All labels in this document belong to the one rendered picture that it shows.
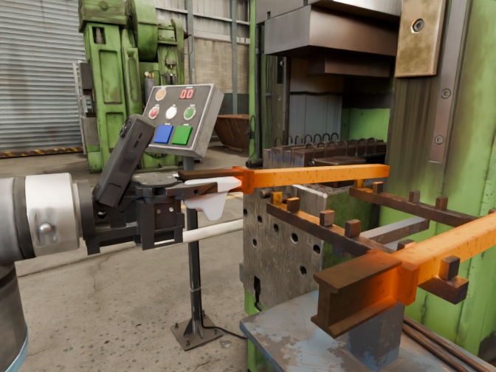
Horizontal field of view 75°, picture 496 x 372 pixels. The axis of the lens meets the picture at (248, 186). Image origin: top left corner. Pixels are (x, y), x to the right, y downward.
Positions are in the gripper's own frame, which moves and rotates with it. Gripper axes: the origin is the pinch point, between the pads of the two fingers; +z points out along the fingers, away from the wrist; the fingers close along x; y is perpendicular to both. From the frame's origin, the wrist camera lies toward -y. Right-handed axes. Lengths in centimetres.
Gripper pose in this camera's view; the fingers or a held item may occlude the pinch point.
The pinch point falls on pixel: (230, 177)
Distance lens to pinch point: 47.2
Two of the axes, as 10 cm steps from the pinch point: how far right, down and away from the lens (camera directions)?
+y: -0.2, 9.7, 2.5
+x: 5.1, 2.2, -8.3
